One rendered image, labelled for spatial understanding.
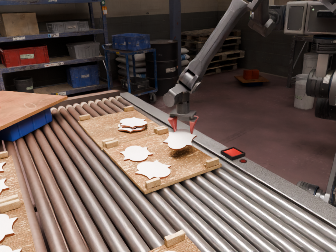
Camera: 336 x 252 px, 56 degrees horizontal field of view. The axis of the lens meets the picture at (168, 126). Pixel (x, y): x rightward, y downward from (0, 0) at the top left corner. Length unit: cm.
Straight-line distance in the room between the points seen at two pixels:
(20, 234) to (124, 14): 593
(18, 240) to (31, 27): 474
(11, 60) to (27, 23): 63
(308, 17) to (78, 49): 449
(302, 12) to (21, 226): 147
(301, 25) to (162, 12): 561
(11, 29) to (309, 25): 454
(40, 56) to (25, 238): 466
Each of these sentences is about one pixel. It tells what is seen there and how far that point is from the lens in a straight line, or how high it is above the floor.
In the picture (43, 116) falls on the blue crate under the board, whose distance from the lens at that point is 186.
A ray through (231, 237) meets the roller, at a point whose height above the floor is 91.
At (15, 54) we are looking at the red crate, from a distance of 545.
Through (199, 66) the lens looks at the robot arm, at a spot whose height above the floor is 131.
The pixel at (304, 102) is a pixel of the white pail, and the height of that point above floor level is 11.
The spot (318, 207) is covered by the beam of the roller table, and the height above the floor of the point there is 92.
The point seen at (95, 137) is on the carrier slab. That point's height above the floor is 94.
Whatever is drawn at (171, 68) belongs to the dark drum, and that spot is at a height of 47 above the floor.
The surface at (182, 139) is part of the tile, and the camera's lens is 132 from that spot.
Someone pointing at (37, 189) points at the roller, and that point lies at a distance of 127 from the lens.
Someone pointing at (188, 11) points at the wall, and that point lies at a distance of 753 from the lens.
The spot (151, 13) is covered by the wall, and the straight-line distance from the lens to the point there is 699.
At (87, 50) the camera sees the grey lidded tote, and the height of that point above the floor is 77.
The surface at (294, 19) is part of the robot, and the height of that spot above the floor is 145.
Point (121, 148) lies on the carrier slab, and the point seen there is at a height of 94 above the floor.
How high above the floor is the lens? 156
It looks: 22 degrees down
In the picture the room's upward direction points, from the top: 2 degrees counter-clockwise
